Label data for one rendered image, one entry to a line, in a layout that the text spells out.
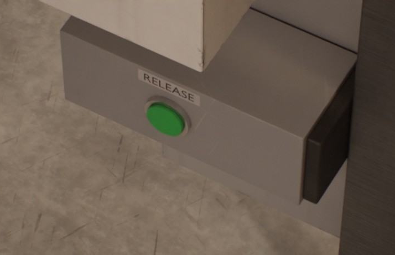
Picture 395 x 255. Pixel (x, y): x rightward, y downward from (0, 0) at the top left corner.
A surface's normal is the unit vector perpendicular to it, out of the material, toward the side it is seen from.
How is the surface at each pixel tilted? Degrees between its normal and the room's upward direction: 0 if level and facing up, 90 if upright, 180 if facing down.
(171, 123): 90
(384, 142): 90
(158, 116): 90
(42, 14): 0
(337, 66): 0
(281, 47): 0
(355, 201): 90
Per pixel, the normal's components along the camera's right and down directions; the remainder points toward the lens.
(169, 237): 0.00, -0.60
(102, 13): -0.49, 0.70
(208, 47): 0.87, 0.40
